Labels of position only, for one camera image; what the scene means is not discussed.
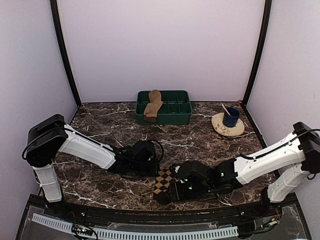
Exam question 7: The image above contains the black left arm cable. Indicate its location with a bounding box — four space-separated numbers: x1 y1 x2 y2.
117 138 165 180

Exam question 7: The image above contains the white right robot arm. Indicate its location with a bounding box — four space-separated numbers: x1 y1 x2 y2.
169 122 320 217

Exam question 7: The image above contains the white slotted cable duct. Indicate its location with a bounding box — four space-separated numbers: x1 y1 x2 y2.
31 213 239 240

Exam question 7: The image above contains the black left frame post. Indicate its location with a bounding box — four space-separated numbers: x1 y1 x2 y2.
49 0 82 108

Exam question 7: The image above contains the black right frame post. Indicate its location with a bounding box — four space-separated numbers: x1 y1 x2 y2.
241 0 272 108

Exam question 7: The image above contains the tan brown sock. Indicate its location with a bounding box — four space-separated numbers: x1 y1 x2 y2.
144 90 163 123

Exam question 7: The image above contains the black frame post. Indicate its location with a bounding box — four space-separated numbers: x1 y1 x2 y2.
49 0 82 108
241 0 272 108

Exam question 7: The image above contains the black front table rail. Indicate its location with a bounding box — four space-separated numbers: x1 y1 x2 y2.
55 202 281 225

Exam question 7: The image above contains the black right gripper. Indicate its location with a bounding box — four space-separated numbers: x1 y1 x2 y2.
163 180 212 202

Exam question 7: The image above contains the small circuit board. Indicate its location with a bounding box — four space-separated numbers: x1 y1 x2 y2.
71 224 94 237

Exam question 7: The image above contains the green compartment tray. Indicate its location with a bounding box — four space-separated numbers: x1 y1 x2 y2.
135 90 192 125

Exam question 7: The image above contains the dark blue mug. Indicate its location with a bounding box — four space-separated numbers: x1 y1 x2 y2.
222 107 241 128

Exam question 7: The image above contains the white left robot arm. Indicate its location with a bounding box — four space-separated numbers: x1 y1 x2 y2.
21 114 164 218

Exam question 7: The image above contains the cream floral plate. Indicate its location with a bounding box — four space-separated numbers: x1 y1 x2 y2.
211 112 246 137

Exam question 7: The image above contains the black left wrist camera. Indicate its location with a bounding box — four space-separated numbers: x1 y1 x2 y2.
130 140 156 162

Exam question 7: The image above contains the brown argyle sock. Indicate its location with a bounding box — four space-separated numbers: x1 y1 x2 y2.
153 166 173 206

